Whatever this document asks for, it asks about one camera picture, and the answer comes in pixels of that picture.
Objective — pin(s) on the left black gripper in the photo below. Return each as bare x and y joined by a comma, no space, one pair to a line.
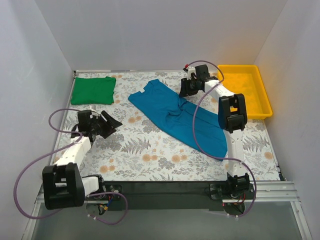
104,126

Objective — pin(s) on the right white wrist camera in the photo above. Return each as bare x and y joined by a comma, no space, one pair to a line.
190,71

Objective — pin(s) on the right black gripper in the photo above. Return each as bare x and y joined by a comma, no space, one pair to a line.
188,86

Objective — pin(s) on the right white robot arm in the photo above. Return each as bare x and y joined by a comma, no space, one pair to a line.
232,119

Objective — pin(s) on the folded green t shirt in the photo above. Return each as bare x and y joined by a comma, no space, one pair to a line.
93,91

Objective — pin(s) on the blue t shirt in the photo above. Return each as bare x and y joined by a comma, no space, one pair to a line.
174,116

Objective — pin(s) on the floral table mat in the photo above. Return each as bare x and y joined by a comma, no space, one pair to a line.
139,151

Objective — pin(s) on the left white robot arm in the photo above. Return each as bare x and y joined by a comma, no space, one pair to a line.
63,185

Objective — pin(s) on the yellow plastic bin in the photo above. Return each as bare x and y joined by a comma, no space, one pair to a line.
247,80

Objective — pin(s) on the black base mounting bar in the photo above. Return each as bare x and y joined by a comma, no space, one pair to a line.
172,195

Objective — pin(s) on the aluminium frame rail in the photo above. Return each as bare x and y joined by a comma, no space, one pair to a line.
266,191

